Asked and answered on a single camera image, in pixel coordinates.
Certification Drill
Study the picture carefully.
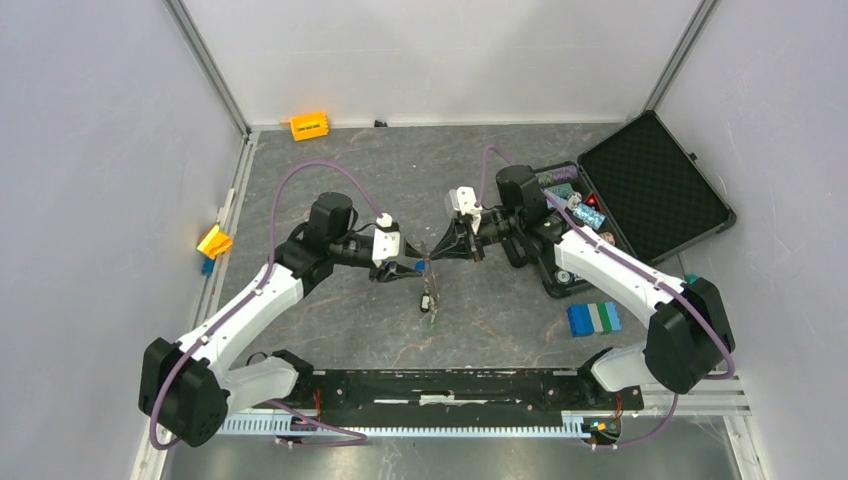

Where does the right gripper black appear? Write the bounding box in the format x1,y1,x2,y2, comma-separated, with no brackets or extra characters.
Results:
430,208,523,263

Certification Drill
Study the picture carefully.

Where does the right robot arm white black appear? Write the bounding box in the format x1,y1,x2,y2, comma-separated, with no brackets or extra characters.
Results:
429,165,736,408

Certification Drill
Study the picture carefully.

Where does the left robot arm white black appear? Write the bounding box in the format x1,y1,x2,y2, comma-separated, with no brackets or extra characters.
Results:
139,192,421,447

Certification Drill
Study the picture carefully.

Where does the blue green white block stack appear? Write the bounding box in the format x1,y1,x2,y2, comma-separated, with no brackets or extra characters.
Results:
566,302,622,338

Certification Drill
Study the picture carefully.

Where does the orange box at back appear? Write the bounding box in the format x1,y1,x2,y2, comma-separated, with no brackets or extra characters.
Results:
289,112,330,142

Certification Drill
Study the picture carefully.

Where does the yellow orange block at left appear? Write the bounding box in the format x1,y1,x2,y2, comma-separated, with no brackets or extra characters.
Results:
196,224,233,260

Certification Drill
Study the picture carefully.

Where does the black poker chip case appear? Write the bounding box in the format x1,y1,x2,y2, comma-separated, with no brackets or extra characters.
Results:
497,111,736,299

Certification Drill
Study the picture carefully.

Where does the small blue block at left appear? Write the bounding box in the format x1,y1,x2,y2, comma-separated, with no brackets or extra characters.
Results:
201,257,215,277

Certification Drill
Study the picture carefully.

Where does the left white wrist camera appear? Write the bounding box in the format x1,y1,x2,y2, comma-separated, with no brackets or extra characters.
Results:
371,213,403,267

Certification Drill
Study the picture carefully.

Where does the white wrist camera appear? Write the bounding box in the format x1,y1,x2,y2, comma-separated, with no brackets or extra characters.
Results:
371,213,403,267
445,186,482,216

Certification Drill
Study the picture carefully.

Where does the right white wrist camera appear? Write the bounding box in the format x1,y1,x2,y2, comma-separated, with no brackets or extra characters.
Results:
445,186,482,216

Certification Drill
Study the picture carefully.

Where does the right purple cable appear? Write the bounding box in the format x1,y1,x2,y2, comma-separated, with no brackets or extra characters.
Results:
478,145,737,452

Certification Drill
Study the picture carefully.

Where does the purple cable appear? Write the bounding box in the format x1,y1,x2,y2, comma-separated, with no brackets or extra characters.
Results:
478,145,737,452
148,159,389,452

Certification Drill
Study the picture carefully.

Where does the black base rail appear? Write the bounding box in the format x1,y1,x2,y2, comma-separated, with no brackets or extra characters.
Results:
284,368,644,428

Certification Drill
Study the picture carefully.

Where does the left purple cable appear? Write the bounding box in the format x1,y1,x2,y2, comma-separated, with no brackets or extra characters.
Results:
148,159,389,452

